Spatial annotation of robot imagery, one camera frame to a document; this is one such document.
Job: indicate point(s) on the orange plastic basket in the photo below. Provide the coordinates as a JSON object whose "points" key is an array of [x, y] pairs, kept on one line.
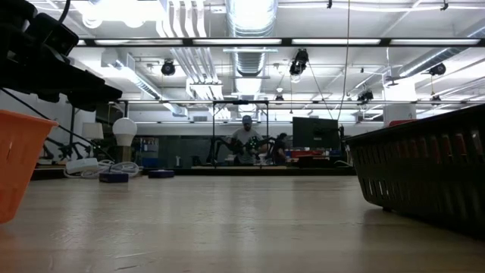
{"points": [[19, 163]]}

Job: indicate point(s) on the flat dark blue disc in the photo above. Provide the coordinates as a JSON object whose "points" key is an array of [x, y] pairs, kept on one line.
{"points": [[161, 174]]}

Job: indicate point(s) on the white building column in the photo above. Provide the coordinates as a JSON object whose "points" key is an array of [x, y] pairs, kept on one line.
{"points": [[399, 113]]}

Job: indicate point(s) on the white power adapter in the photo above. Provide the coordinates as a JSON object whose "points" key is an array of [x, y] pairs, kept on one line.
{"points": [[81, 165]]}

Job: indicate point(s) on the black background rig frame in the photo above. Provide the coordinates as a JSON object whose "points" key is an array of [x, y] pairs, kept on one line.
{"points": [[213, 113]]}

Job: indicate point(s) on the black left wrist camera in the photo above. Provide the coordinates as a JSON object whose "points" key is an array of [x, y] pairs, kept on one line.
{"points": [[53, 34]]}

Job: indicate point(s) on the silver ceiling duct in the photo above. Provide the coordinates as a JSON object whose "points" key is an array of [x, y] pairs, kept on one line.
{"points": [[250, 19]]}

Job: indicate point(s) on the white light bulb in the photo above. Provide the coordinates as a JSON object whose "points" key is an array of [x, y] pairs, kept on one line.
{"points": [[124, 130]]}

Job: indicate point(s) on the white lamp shade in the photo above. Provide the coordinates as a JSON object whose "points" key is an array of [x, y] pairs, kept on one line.
{"points": [[92, 130]]}

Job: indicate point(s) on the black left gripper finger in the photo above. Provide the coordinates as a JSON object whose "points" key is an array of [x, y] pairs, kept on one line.
{"points": [[81, 81], [98, 96]]}

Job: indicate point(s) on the dark blue small box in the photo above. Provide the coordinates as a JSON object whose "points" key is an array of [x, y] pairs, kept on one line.
{"points": [[113, 177]]}

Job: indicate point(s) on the black plastic basket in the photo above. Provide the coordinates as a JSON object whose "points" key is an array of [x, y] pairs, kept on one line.
{"points": [[417, 178]]}

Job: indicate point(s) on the black background robot arm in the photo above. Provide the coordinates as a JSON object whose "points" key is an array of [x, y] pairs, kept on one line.
{"points": [[223, 146], [60, 148], [265, 143]]}

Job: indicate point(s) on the black background monitor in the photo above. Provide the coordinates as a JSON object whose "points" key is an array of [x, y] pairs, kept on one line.
{"points": [[314, 132]]}

